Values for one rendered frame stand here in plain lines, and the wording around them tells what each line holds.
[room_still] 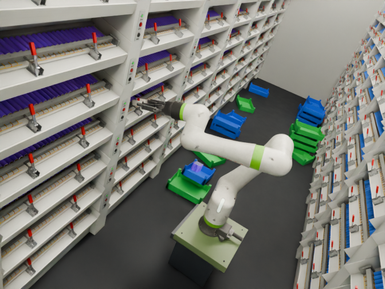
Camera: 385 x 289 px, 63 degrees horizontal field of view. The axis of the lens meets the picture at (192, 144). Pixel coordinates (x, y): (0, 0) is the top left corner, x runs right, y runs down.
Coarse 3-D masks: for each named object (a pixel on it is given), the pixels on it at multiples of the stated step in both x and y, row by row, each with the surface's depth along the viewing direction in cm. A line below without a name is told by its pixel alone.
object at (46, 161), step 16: (80, 128) 138; (96, 128) 145; (112, 128) 149; (48, 144) 123; (64, 144) 130; (80, 144) 134; (96, 144) 141; (16, 160) 112; (32, 160) 110; (48, 160) 121; (64, 160) 125; (0, 176) 106; (16, 176) 109; (32, 176) 112; (48, 176) 119; (0, 192) 103; (16, 192) 106
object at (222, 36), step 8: (240, 0) 238; (224, 8) 241; (232, 8) 239; (232, 16) 241; (232, 24) 249; (224, 32) 249; (224, 40) 251; (224, 48) 260; (216, 56) 259; (216, 64) 262; (216, 72) 273; (208, 80) 271
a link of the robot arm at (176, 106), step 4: (172, 104) 157; (176, 104) 156; (180, 104) 156; (172, 108) 156; (176, 108) 156; (172, 112) 157; (176, 112) 156; (172, 116) 158; (176, 116) 157; (176, 120) 162
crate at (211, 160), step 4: (196, 152) 292; (200, 152) 288; (200, 156) 289; (204, 156) 285; (208, 156) 296; (212, 156) 298; (216, 156) 300; (204, 160) 286; (208, 160) 282; (212, 160) 279; (216, 160) 294; (220, 160) 296; (224, 160) 291; (208, 164) 283; (212, 164) 280; (216, 164) 285; (220, 164) 290
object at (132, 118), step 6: (168, 84) 205; (174, 84) 206; (174, 90) 207; (156, 96) 193; (168, 96) 200; (174, 96) 204; (132, 108) 171; (132, 114) 168; (144, 114) 174; (150, 114) 184; (126, 120) 156; (132, 120) 164; (138, 120) 172; (126, 126) 160
